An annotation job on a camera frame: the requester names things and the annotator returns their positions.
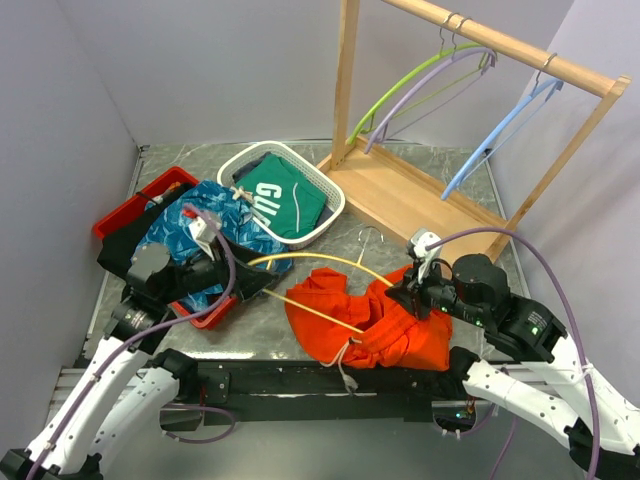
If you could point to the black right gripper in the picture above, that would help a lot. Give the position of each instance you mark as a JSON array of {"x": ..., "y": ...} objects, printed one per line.
[{"x": 408, "y": 293}]

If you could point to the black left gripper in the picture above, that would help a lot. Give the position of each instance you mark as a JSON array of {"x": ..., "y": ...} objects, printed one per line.
[{"x": 248, "y": 280}]

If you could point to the yellow plastic hanger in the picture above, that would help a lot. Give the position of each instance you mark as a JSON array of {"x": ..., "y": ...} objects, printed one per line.
[{"x": 314, "y": 255}]

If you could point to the orange drawstring shorts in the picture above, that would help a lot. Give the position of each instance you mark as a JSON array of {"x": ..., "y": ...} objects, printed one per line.
[{"x": 366, "y": 331}]

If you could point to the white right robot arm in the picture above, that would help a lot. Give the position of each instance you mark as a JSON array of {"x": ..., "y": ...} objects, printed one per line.
[{"x": 585, "y": 414}]

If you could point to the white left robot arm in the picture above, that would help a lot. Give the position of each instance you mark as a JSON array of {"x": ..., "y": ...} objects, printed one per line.
[{"x": 128, "y": 378}]

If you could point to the blue patterned shorts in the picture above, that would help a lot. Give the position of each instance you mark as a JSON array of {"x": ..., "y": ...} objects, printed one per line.
[{"x": 197, "y": 253}]

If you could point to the green shorts with white letters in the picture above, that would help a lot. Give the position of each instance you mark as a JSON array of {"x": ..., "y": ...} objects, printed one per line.
[{"x": 284, "y": 200}]

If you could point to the blue plastic hanger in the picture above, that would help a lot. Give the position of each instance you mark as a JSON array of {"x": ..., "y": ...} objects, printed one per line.
[{"x": 488, "y": 147}]

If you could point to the purple plastic hanger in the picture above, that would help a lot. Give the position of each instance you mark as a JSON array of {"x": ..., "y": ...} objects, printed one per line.
[{"x": 415, "y": 85}]

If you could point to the green plastic hanger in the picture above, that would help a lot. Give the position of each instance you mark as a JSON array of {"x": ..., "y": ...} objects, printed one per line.
[{"x": 395, "y": 90}]

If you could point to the wooden clothes rack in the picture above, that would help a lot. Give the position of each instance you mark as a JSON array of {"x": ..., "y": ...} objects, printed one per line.
[{"x": 398, "y": 198}]

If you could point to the white perforated plastic basket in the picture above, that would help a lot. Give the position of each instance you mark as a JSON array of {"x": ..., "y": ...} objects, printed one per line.
[{"x": 335, "y": 197}]

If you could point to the black garment in tray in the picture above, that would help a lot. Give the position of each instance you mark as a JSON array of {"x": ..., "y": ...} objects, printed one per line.
[{"x": 123, "y": 231}]

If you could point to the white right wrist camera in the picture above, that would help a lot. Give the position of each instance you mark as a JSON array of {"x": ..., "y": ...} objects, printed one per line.
[{"x": 420, "y": 248}]

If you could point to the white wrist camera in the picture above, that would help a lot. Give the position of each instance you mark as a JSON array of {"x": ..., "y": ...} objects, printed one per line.
[
  {"x": 204, "y": 237},
  {"x": 420, "y": 248}
]

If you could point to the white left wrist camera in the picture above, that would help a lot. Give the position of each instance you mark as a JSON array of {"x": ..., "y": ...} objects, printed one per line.
[{"x": 204, "y": 237}]

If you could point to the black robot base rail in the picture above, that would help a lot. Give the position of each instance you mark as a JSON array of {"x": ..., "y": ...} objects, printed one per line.
[{"x": 255, "y": 391}]

